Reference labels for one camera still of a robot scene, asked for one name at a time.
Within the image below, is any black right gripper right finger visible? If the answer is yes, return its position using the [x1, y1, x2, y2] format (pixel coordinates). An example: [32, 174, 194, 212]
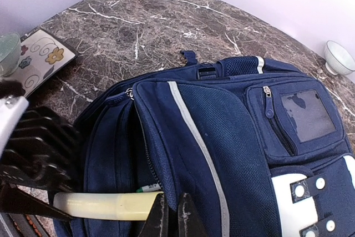
[177, 193, 207, 237]

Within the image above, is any navy blue student backpack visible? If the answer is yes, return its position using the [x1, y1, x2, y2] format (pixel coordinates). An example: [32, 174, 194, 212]
[52, 50, 355, 237]

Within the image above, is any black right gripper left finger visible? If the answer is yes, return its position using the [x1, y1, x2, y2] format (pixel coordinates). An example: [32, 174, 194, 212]
[143, 193, 169, 237]

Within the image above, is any yellow highlighter pen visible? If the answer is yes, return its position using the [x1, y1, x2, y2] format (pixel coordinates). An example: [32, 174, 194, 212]
[53, 191, 162, 221]

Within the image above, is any celadon cup on plate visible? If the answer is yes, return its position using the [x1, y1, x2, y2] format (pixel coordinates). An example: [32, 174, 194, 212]
[1, 33, 21, 77]

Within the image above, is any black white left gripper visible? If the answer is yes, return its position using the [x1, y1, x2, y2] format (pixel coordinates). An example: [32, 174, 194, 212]
[1, 78, 82, 221]

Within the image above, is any floral square plate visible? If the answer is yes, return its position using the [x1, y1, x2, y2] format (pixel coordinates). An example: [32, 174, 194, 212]
[12, 29, 78, 97]

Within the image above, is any small celadon bowl at back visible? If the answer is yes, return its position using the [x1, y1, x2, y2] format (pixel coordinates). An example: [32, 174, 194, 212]
[324, 41, 354, 76]

